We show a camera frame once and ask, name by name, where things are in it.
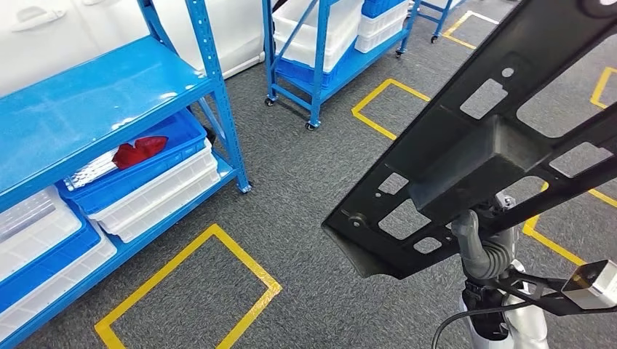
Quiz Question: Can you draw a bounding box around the black plastic panel part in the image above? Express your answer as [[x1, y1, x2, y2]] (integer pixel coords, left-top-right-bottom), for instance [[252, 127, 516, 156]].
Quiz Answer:
[[321, 0, 617, 281]]

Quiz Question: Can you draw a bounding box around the blue metal shelf rack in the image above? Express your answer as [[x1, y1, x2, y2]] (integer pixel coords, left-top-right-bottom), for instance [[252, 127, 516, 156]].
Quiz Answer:
[[415, 0, 468, 44], [261, 0, 421, 132], [0, 0, 252, 349]]

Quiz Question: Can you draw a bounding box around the blue plastic bin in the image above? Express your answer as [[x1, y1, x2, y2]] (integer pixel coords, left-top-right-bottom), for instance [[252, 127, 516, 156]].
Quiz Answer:
[[55, 109, 209, 216], [361, 0, 410, 19], [0, 219, 103, 314], [274, 57, 341, 91]]

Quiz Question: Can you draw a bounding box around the large white plastic bin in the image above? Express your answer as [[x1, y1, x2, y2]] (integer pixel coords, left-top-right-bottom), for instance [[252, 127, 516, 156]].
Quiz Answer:
[[272, 0, 365, 73]]

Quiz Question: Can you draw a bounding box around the red plastic item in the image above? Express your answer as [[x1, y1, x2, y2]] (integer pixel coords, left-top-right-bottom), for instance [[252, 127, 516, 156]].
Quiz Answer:
[[111, 135, 170, 170]]

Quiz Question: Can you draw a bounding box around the clear plastic packaging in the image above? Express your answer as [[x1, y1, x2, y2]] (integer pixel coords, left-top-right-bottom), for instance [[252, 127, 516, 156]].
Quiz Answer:
[[63, 151, 119, 192]]

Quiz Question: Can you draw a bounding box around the white car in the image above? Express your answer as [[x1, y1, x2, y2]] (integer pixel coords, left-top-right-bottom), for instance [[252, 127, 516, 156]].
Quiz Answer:
[[0, 0, 266, 97]]

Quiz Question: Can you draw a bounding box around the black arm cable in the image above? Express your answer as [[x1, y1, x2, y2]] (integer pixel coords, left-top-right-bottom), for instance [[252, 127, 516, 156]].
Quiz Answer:
[[431, 300, 536, 349]]

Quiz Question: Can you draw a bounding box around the pale wrist camera with bracket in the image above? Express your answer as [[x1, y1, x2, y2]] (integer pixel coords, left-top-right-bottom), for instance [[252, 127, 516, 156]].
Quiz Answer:
[[496, 260, 617, 318]]

